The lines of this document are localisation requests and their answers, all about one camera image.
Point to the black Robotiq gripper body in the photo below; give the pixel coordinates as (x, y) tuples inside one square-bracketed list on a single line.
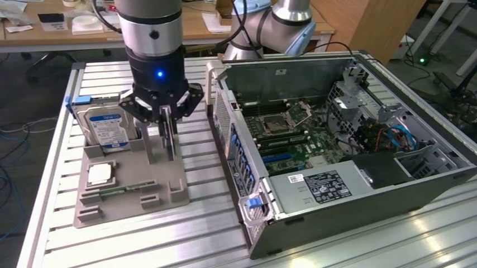
[(158, 75)]

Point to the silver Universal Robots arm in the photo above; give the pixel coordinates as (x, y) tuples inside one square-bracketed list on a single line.
[(149, 33)]

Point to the hard disk with blue carrier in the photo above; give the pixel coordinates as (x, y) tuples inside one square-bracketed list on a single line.
[(106, 128)]

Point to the plain white box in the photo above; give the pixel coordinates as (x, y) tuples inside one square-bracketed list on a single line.
[(109, 25)]

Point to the grey plastic parts rack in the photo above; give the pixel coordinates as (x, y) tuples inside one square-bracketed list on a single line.
[(134, 173)]

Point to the CPU socket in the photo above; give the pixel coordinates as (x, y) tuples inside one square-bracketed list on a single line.
[(276, 124)]

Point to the white booklet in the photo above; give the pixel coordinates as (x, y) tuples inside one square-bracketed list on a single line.
[(216, 23)]

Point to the silver CPU chip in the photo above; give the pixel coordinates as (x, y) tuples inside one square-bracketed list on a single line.
[(102, 175)]

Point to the dark installed RAM stick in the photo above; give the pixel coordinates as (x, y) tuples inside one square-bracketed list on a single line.
[(272, 137)]

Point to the white round tray on box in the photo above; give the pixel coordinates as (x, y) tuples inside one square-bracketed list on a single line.
[(88, 25)]

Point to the red packet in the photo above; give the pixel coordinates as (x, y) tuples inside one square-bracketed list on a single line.
[(112, 7)]

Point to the RAM stick with white label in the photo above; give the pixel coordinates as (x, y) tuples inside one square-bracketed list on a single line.
[(277, 143)]

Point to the metal socket cover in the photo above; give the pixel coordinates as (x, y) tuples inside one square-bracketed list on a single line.
[(299, 111)]

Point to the green RAM stick bare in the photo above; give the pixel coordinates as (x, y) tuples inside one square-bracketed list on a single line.
[(116, 191)]

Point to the cardboard box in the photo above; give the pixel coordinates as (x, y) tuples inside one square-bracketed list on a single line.
[(224, 8)]

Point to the wooden desk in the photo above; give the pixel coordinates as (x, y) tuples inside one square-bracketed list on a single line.
[(57, 37)]

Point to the blue expansion slot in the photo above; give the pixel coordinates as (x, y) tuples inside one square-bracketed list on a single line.
[(277, 158)]

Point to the white box with black lid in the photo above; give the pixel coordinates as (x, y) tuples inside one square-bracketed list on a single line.
[(53, 22)]

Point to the roll of tape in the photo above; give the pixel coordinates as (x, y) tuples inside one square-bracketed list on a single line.
[(70, 2)]

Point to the green motherboard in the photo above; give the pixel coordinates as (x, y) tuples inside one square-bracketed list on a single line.
[(317, 145)]

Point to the perforated metal drive cage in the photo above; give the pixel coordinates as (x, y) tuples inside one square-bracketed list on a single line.
[(343, 106)]

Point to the blue case latch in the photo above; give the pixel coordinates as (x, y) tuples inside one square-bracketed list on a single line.
[(255, 203)]

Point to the white paper label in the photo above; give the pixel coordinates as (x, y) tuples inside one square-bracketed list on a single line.
[(20, 28)]

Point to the grey power supply unit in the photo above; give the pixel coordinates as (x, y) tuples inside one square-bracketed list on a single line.
[(299, 195)]

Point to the clear plastic bag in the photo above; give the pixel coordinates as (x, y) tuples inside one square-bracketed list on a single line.
[(13, 12)]

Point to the grey open PC case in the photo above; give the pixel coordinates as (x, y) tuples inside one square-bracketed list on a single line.
[(336, 220)]

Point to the device with green light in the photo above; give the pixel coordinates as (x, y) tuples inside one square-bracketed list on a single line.
[(423, 60)]

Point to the silver disk bay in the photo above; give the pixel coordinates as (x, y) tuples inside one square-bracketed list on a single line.
[(428, 159)]

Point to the black floor equipment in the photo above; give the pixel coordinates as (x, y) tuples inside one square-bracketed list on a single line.
[(459, 95)]

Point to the white table frame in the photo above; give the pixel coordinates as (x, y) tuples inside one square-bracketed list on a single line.
[(444, 22)]

